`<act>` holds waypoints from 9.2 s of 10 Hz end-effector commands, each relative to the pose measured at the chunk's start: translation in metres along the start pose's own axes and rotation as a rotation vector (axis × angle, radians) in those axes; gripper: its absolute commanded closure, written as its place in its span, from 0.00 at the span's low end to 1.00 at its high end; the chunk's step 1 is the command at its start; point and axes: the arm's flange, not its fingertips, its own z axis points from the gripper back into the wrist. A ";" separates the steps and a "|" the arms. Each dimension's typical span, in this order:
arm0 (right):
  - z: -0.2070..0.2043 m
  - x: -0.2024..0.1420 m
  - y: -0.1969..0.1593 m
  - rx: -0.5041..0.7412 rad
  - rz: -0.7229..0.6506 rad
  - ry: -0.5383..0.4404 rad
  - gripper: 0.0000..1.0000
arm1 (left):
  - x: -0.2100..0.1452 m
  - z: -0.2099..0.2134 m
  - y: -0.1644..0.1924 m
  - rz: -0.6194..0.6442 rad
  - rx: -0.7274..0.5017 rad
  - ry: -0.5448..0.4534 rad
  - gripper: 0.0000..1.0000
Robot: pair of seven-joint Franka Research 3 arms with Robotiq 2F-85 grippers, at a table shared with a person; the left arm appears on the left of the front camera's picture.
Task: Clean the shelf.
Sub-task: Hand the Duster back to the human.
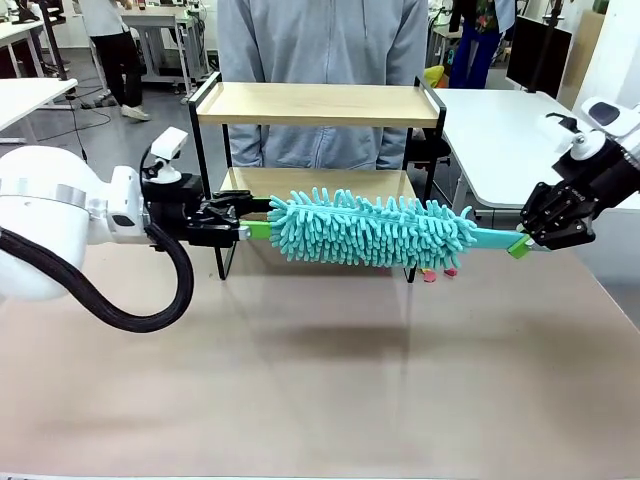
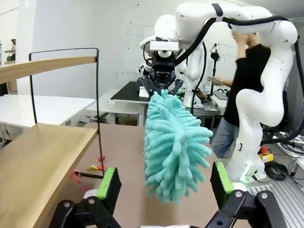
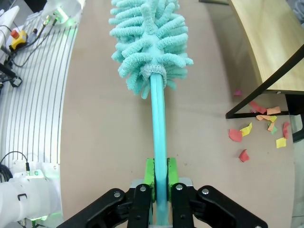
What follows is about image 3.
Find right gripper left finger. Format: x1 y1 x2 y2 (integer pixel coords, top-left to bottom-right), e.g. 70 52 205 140
57 158 157 228

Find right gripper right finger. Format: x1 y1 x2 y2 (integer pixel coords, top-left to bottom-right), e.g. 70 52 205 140
167 157 268 228

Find teal microfiber duster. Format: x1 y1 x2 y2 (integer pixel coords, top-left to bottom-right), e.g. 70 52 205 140
109 0 194 226

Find red paper scrap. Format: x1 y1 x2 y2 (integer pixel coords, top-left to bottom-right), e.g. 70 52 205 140
228 128 243 143
238 149 250 162
282 121 291 140
249 101 267 114

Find grooved aluminium mounting plate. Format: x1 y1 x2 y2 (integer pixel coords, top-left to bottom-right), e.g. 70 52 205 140
0 14 79 167

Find black connector block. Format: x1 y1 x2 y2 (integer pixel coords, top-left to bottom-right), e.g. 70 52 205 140
10 76 23 88

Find yellow emergency stop button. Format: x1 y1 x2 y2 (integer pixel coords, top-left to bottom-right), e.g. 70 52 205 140
9 29 28 51

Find person torso grey hoodie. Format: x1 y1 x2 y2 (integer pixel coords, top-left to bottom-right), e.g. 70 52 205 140
293 0 304 23

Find thin black cable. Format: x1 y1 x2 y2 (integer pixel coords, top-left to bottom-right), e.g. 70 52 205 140
0 151 30 181

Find wooden two-tier shelf black frame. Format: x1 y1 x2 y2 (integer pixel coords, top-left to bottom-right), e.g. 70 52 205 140
199 0 304 143

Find grey cable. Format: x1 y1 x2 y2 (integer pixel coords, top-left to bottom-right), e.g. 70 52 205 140
13 14 59 68

